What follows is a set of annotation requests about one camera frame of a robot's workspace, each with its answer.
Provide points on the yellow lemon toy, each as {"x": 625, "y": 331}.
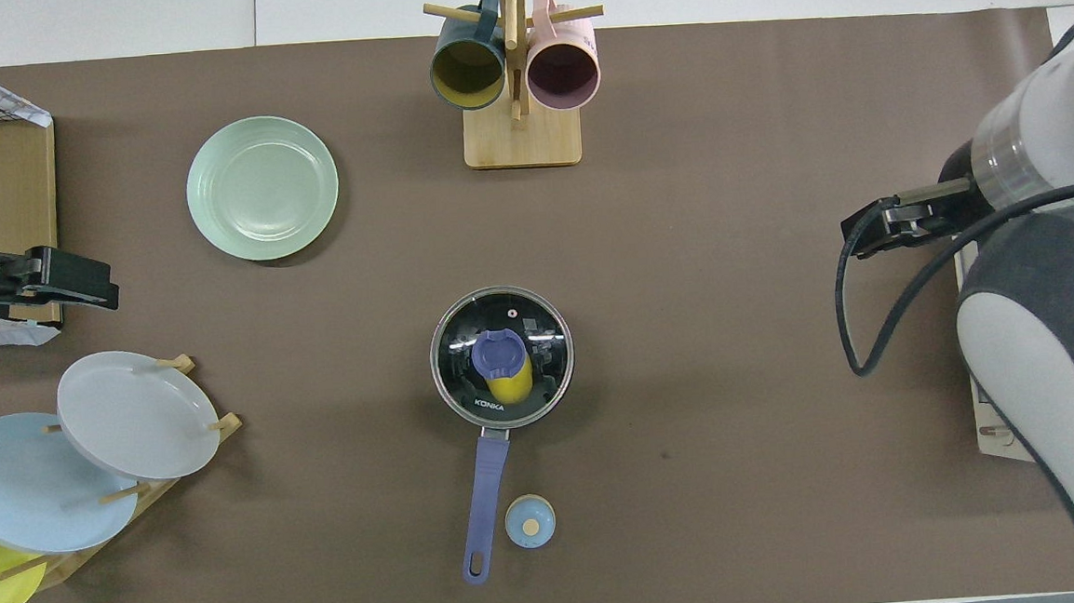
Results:
{"x": 514, "y": 387}

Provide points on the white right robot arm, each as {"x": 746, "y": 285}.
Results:
{"x": 1065, "y": 400}

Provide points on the grey plate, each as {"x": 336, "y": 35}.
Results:
{"x": 134, "y": 415}

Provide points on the wooden plate rack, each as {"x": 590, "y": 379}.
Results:
{"x": 68, "y": 565}

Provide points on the wooden mug tree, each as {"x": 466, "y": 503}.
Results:
{"x": 523, "y": 144}

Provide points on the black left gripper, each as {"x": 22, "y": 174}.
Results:
{"x": 4, "y": 278}

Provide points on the pink mug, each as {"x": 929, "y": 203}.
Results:
{"x": 563, "y": 71}

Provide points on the brown table mat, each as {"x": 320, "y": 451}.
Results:
{"x": 679, "y": 190}

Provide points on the pale green plate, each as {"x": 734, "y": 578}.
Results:
{"x": 262, "y": 188}

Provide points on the beige toaster oven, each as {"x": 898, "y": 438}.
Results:
{"x": 998, "y": 441}

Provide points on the glass lid purple knob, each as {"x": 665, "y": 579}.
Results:
{"x": 465, "y": 343}

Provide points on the light blue plate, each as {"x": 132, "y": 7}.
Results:
{"x": 26, "y": 491}

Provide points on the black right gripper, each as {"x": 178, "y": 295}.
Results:
{"x": 964, "y": 191}

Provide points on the dark teal mug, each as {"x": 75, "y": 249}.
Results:
{"x": 467, "y": 68}

